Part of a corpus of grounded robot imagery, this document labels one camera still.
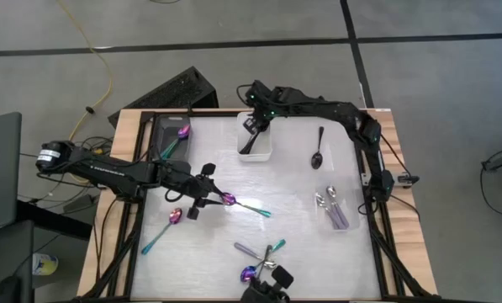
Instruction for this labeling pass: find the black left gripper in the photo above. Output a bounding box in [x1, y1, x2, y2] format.
[156, 161, 231, 221]

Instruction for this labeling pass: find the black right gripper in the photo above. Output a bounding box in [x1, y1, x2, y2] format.
[241, 109, 273, 141]

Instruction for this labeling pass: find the iridescent rainbow spoon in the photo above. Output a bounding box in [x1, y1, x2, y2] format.
[219, 192, 272, 219]
[160, 125, 192, 161]
[240, 238, 287, 284]

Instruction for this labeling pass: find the silver cutlery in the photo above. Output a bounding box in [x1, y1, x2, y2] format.
[140, 207, 184, 256]

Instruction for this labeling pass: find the chrome dome foreground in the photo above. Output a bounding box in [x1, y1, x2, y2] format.
[240, 245, 293, 303]

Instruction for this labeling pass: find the white plastic bin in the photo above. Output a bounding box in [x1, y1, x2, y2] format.
[235, 110, 273, 163]

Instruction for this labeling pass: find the dark gray plastic bin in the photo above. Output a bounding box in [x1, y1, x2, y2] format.
[151, 114, 193, 169]

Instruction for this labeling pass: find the black perforated box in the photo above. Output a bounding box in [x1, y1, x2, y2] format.
[107, 66, 220, 129]

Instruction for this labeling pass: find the clear plastic bin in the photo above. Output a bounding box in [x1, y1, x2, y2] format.
[313, 176, 361, 232]

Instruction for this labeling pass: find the yellow white can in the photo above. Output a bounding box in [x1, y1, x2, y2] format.
[32, 252, 60, 277]

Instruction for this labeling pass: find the gray laptop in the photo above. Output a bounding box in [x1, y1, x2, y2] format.
[0, 111, 24, 235]

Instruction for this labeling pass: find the black desk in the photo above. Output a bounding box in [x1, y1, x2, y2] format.
[0, 199, 94, 303]

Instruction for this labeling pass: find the black aluminium table frame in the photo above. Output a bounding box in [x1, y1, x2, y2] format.
[71, 108, 441, 303]

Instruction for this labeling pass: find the yellow cable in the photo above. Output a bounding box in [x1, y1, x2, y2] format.
[55, 0, 114, 142]

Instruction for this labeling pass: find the black cable loop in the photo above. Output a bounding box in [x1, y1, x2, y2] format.
[479, 146, 502, 218]

